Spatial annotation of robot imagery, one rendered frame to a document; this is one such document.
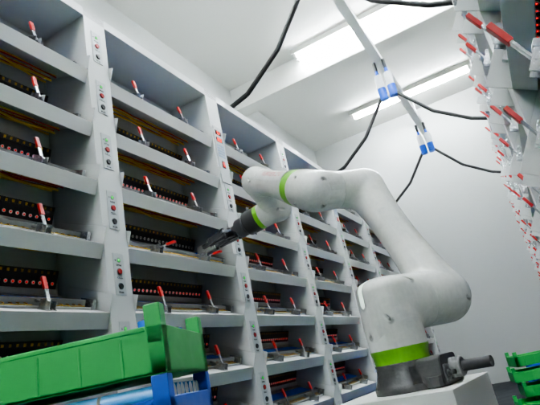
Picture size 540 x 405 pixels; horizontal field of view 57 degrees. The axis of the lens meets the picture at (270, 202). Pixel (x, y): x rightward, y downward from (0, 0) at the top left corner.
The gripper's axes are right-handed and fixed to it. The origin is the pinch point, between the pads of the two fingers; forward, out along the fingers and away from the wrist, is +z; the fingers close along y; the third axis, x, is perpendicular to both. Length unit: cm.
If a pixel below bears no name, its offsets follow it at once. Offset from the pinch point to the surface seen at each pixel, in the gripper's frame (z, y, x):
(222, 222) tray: -6.5, -7.2, -9.4
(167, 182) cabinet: 8.8, -0.3, -35.9
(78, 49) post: -12, 59, -60
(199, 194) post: 1.5, -10.7, -28.8
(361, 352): 4, -138, 48
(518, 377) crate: -67, -163, 91
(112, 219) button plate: -6, 55, 1
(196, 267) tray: -2.9, 14.8, 11.4
